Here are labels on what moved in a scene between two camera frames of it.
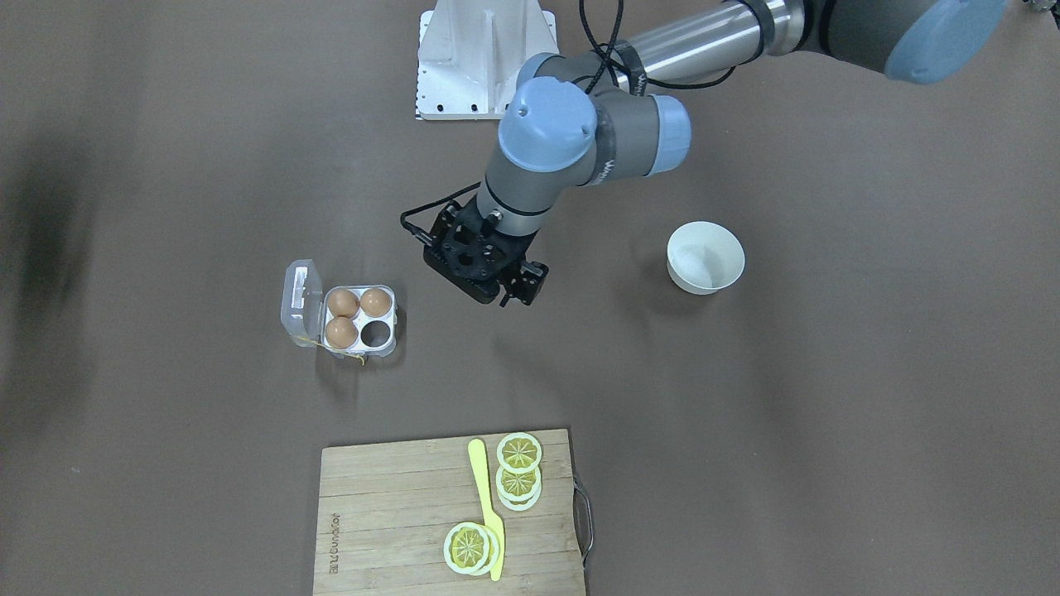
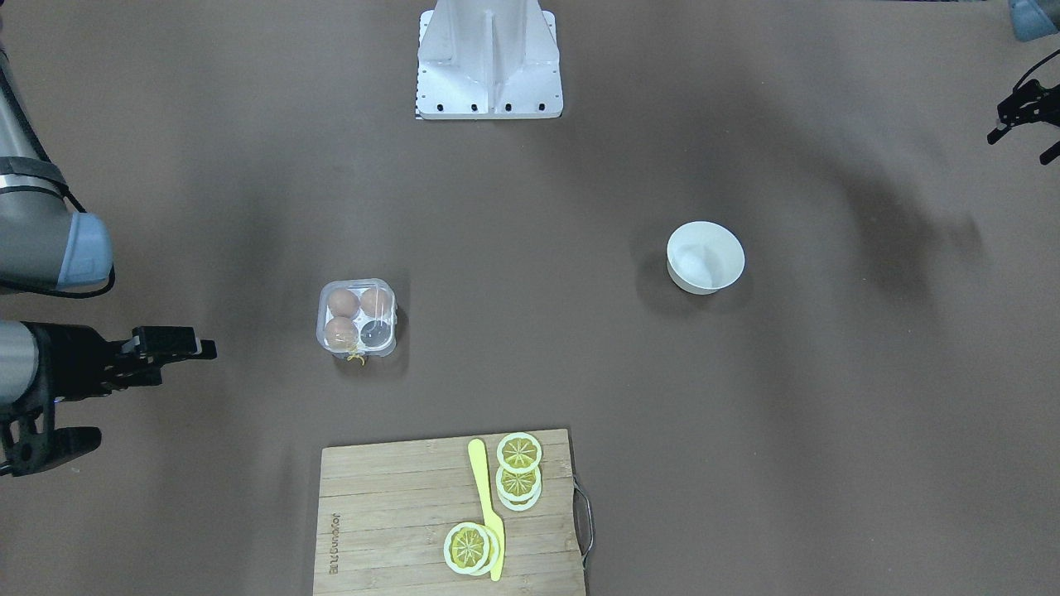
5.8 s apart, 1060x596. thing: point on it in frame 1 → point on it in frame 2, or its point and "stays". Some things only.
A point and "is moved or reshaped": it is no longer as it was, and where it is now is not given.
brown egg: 375,302 stays
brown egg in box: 343,303 stays
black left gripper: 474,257 → 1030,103
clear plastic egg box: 305,314 is moved or reshaped
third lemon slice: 471,549 stays
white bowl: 703,257 stays
